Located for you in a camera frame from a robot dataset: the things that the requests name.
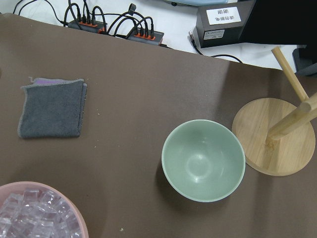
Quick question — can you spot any black orange usb hub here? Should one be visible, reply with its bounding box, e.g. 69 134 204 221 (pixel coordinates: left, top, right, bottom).
67 20 106 34

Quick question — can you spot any green ceramic bowl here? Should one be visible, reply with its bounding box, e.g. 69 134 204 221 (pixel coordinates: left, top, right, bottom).
161 119 246 202

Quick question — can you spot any black label box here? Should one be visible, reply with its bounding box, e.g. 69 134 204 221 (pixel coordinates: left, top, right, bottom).
196 0 255 48

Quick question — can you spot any wooden mug tree stand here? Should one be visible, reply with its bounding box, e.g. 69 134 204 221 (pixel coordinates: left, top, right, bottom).
232 47 317 176

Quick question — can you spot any grey folded cloth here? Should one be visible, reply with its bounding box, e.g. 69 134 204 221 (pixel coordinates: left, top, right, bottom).
17 78 87 139

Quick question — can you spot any pink bowl of ice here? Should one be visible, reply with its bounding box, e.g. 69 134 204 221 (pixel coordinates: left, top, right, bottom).
0 181 89 238

